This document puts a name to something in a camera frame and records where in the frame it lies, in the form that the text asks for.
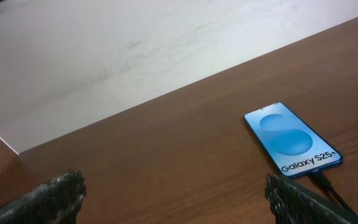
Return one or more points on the blue Galaxy smartphone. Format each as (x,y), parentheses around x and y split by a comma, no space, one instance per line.
(295,149)

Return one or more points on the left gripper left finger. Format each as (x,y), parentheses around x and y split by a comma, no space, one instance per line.
(58,200)

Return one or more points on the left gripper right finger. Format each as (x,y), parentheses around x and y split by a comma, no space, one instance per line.
(292,203)

